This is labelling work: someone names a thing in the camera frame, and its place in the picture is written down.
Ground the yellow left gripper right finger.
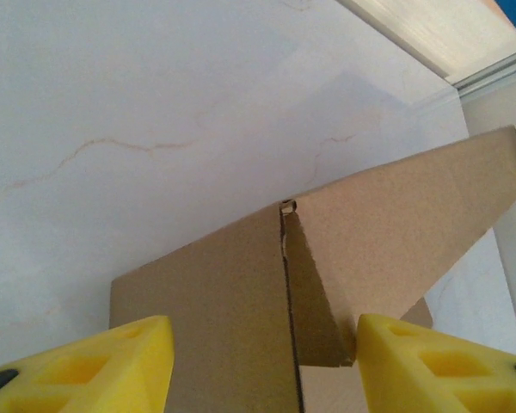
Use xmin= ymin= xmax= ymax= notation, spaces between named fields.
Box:
xmin=355 ymin=312 xmax=516 ymax=413

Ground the aluminium frame post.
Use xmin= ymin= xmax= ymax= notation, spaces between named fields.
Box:
xmin=449 ymin=45 xmax=516 ymax=102

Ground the brown cardboard box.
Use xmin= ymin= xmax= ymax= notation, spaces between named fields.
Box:
xmin=109 ymin=125 xmax=516 ymax=413

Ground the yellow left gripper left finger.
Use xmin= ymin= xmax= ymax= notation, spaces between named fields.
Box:
xmin=0 ymin=315 xmax=175 ymax=413

